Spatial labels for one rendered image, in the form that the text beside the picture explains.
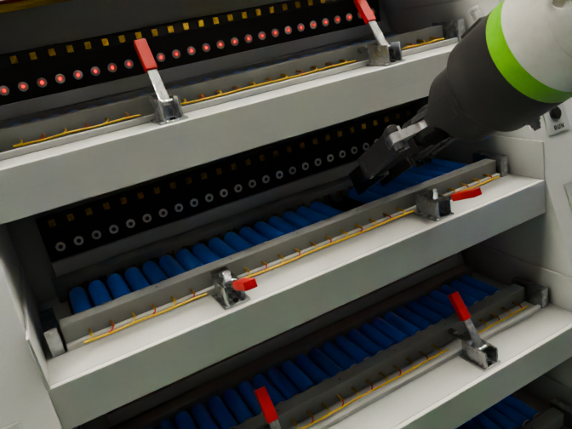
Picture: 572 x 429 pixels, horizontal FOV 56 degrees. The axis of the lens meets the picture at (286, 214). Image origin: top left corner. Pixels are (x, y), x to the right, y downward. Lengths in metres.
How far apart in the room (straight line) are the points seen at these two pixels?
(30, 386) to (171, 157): 0.23
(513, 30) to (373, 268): 0.28
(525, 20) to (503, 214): 0.33
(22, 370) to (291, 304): 0.25
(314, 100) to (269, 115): 0.05
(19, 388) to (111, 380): 0.07
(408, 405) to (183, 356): 0.27
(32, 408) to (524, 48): 0.47
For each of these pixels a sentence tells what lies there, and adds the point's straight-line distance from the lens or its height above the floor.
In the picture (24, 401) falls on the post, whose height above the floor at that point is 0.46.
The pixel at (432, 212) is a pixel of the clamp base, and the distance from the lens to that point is 0.65.
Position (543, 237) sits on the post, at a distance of 0.79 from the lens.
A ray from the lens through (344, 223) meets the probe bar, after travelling 0.62.
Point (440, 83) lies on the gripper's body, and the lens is 0.51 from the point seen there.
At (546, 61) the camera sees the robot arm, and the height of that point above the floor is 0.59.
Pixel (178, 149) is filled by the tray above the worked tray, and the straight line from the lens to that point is 0.52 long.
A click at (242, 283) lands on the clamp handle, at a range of 0.47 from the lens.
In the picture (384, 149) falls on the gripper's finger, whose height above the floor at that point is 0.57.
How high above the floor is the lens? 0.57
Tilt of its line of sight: 3 degrees down
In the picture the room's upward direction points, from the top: 19 degrees counter-clockwise
